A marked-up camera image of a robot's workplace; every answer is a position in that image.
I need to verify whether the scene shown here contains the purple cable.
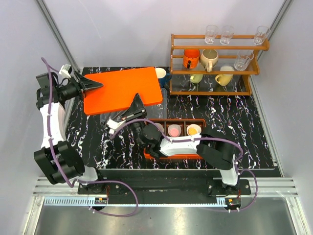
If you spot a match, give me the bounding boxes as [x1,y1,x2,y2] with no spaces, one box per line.
[41,57,139,217]
[109,118,258,212]

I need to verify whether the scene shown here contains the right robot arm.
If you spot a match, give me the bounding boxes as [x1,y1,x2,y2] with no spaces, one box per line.
[122,94,240,194]

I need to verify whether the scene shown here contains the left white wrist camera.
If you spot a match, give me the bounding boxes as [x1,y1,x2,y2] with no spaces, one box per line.
[59,64,72,78]

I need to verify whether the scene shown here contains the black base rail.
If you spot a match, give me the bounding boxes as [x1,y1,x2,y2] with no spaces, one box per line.
[78,169,251,205]

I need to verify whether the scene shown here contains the blue mug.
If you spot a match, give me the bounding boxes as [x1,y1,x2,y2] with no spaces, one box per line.
[155,68,172,88]

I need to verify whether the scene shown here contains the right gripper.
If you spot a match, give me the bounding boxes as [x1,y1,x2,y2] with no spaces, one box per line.
[121,93,147,148]

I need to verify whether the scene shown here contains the clear glass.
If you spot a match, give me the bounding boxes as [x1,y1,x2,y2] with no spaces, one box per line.
[204,24,218,45]
[220,25,234,45]
[253,25,270,46]

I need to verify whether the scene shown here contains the clear plastic tray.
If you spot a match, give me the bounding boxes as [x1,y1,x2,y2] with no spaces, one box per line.
[100,88,167,123]

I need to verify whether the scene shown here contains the white paper cup back-middle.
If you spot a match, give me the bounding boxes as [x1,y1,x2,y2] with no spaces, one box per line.
[167,124,181,136]

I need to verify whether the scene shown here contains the clear glass lower shelf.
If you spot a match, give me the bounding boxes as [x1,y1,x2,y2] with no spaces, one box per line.
[234,49,254,71]

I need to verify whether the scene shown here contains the yellow round cookie top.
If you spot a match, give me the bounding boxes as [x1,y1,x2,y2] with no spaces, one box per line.
[187,128,198,136]

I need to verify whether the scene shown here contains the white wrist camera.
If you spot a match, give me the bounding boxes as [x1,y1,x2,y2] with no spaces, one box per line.
[106,119,124,135]
[59,64,72,78]

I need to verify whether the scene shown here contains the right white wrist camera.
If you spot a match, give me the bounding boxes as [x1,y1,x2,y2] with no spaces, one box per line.
[106,119,124,135]

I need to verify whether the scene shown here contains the yellow mug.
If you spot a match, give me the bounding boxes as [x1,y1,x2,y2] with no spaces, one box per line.
[215,65,234,86]

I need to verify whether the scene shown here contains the white paper cup back-right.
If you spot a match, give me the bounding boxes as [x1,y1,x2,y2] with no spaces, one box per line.
[186,124,201,135]

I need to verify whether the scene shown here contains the pink round cookie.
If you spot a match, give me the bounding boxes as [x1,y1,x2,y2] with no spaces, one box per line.
[169,128,180,137]

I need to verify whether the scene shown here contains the white paper cup back-left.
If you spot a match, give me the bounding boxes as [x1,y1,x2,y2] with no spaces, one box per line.
[155,123,164,133]

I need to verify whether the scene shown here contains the orange mug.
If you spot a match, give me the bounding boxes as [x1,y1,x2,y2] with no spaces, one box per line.
[183,49,201,69]

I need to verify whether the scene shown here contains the black metal tongs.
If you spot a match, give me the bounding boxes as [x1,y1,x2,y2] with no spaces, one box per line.
[114,110,125,119]

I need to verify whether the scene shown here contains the orange box lid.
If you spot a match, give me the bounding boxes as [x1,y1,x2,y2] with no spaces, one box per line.
[84,67,163,115]

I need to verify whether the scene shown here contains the clear glass far left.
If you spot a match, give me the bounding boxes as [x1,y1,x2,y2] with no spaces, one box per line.
[204,24,218,45]

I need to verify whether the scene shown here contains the clear glass right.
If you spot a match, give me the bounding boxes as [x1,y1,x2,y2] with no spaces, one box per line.
[253,25,270,46]

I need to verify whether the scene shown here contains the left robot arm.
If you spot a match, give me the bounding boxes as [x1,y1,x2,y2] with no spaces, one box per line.
[34,72,106,194]

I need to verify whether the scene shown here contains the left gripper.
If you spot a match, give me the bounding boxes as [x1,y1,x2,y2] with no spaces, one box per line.
[57,71,104,102]

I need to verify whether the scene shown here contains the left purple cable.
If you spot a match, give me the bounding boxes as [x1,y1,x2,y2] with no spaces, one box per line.
[41,57,139,217]

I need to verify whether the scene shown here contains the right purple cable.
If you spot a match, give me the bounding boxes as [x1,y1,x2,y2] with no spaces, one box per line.
[109,118,258,212]

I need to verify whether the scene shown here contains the pale yellow cup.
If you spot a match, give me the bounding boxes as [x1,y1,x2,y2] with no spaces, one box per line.
[190,74,204,84]

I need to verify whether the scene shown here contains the orange compartment cookie box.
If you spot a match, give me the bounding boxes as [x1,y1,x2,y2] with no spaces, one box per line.
[143,119,206,160]

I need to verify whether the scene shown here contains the wooden dish rack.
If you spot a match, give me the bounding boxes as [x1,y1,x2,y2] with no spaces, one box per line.
[169,34,269,96]

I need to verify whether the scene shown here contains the beige mug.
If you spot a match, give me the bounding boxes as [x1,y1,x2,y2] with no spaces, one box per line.
[200,49,219,72]

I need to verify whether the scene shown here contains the clear glass middle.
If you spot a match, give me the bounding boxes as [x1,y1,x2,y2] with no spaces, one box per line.
[220,25,234,45]

